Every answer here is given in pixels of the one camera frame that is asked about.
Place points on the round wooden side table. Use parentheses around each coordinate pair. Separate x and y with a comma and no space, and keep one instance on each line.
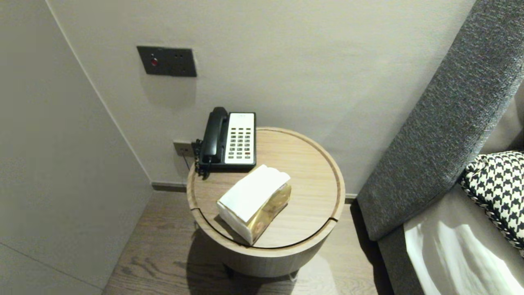
(307,176)

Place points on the grey wall socket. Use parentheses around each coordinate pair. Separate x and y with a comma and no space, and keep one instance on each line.
(180,148)

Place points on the dark wall switch panel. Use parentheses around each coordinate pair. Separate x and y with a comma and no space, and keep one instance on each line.
(168,61)

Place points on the grey fabric bed headboard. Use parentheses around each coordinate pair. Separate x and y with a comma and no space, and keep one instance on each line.
(442,131)

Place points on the white and gold tissue pack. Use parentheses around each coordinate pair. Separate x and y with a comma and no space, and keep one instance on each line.
(249,196)

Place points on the black white houndstooth pillow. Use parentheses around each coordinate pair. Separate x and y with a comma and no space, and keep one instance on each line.
(495,184)

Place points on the black and white desk telephone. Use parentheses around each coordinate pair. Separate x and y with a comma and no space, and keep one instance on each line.
(241,140)

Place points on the black telephone handset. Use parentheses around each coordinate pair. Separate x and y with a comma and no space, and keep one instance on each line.
(215,136)

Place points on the white bed sheet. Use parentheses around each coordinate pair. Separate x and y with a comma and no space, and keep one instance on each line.
(450,254)

